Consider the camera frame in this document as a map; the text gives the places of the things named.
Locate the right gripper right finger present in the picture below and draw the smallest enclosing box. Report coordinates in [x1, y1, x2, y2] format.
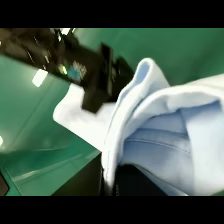
[114, 164, 168, 197]

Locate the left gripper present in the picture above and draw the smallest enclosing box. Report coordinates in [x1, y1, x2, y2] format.
[67, 35, 136, 114]

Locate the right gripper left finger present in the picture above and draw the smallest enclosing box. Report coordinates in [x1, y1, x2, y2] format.
[52, 153, 104, 197]

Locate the light blue shirt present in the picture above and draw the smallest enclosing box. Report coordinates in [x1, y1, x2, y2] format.
[52, 57, 224, 197]

